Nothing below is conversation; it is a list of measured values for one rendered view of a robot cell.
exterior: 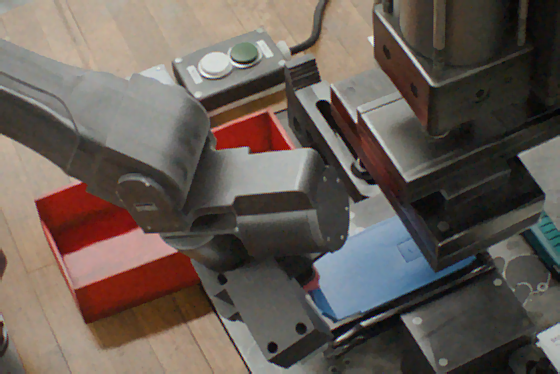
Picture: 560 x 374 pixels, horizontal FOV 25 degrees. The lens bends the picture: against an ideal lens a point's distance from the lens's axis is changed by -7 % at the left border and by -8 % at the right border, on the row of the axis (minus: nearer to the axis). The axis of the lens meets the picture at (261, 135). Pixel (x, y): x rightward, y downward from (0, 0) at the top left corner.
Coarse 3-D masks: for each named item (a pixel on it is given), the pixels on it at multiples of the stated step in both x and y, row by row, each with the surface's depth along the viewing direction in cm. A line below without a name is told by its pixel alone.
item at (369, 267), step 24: (360, 240) 111; (384, 240) 111; (336, 264) 109; (360, 264) 109; (384, 264) 109; (408, 264) 109; (456, 264) 109; (336, 288) 108; (360, 288) 108; (384, 288) 108; (336, 312) 106
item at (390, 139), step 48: (336, 96) 103; (384, 96) 97; (384, 144) 94; (432, 144) 94; (480, 144) 93; (528, 144) 95; (384, 192) 100; (432, 192) 94; (480, 192) 95; (528, 192) 95; (432, 240) 93; (480, 240) 95
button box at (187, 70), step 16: (320, 0) 144; (320, 16) 143; (256, 32) 138; (208, 48) 137; (224, 48) 137; (272, 48) 136; (288, 48) 138; (304, 48) 139; (176, 64) 136; (192, 64) 136; (256, 64) 135; (272, 64) 135; (176, 80) 137; (192, 80) 134; (208, 80) 134; (224, 80) 134; (240, 80) 134; (256, 80) 134; (272, 80) 135; (208, 96) 133; (224, 96) 134; (240, 96) 135; (256, 96) 136; (208, 112) 134
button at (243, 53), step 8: (232, 48) 136; (240, 48) 136; (248, 48) 136; (256, 48) 135; (232, 56) 135; (240, 56) 135; (248, 56) 135; (256, 56) 135; (240, 64) 135; (248, 64) 135
